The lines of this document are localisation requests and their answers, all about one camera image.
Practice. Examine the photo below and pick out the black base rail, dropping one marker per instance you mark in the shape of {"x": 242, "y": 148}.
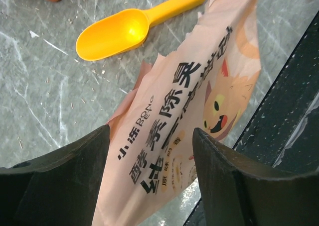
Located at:
{"x": 284, "y": 130}

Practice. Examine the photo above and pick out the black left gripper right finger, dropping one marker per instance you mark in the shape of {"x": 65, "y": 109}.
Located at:
{"x": 238, "y": 191}

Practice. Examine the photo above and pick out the pink cat litter bag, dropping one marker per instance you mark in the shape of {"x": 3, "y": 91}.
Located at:
{"x": 206, "y": 82}

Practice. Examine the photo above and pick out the yellow litter scoop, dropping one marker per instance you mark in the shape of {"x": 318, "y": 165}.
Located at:
{"x": 127, "y": 29}

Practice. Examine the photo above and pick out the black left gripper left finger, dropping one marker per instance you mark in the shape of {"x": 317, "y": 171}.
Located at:
{"x": 59, "y": 188}

